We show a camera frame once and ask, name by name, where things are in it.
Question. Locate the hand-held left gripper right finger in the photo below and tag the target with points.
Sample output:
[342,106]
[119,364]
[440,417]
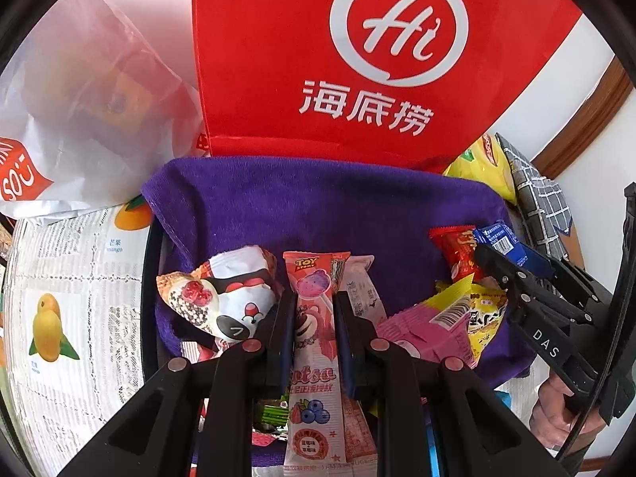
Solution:
[343,343]

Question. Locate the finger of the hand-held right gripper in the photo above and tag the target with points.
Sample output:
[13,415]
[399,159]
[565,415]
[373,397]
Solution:
[571,278]
[507,273]

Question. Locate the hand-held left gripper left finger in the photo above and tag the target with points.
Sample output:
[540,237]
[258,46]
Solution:
[285,338]

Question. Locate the blue snack packet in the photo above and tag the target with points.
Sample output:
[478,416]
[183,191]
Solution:
[497,241]

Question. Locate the long pink lollipop packet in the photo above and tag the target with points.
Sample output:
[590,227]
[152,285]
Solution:
[314,308]

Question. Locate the red snack packet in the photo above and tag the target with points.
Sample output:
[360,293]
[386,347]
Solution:
[457,253]

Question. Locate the large pink snack packet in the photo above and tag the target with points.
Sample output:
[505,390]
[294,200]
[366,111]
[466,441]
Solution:
[422,328]

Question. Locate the person's right hand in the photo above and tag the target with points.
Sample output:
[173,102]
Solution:
[546,407]

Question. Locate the yellow snack packet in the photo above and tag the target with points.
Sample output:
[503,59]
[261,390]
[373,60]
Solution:
[484,318]

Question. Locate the white panda snack packet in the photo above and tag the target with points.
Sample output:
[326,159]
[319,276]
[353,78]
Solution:
[228,293]

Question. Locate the green snack packet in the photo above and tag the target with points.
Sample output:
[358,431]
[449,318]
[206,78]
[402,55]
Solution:
[273,412]

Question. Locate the grey checked folded cloth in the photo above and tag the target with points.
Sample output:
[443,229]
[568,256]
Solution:
[541,194]

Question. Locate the yellow chip bag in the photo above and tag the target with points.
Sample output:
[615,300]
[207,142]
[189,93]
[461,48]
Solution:
[484,169]

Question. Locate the purple towel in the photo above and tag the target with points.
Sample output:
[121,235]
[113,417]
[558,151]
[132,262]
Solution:
[323,208]

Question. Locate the red paper bag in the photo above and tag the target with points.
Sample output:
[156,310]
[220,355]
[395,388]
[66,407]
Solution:
[278,59]

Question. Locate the white plastic shopping bag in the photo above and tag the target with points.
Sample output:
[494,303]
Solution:
[84,109]

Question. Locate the brown wooden door frame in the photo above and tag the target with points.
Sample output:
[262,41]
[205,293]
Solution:
[586,124]

